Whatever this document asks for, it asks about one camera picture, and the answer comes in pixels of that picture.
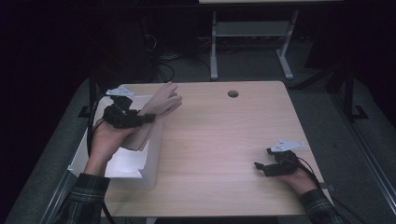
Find aluminium floor rail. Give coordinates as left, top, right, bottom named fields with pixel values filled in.
left=38, top=169, right=80, bottom=224
left=330, top=92, right=396, bottom=217

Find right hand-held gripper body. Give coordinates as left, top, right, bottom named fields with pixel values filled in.
left=264, top=138, right=305, bottom=177

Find white box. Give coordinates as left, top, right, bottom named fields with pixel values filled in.
left=67, top=94, right=165, bottom=190

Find black floor cables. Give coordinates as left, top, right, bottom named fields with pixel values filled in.
left=141, top=18, right=213, bottom=84

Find black metal stand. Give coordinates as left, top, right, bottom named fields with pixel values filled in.
left=78, top=66, right=101, bottom=119
left=341, top=65, right=370, bottom=121

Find person's right hand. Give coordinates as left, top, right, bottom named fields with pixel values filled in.
left=277, top=167, right=319, bottom=196

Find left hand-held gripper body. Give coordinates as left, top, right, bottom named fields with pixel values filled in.
left=102, top=86, right=146, bottom=130

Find person's left hand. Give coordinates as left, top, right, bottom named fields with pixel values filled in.
left=83, top=119, right=139, bottom=177

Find grey metal stand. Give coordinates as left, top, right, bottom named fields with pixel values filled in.
left=209, top=8, right=301, bottom=82

